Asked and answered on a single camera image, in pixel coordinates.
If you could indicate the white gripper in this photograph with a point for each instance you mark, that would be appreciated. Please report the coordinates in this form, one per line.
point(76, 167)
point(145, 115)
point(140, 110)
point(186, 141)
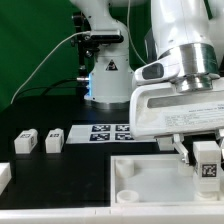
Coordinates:
point(159, 111)

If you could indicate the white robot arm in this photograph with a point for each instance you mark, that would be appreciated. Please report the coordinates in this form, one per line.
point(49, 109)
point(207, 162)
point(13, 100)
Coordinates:
point(181, 92)

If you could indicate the white sheet with tags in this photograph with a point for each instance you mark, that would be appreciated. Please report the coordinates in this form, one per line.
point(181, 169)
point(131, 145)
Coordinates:
point(99, 133)

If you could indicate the white left obstacle block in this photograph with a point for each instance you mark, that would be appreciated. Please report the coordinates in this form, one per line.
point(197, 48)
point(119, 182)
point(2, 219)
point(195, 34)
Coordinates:
point(5, 176)

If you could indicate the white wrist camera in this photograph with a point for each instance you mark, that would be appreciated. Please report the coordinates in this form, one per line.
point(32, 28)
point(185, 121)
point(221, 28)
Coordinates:
point(156, 72)

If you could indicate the white front wall strip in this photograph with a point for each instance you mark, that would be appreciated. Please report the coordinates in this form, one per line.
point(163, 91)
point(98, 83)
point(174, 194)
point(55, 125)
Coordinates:
point(117, 215)

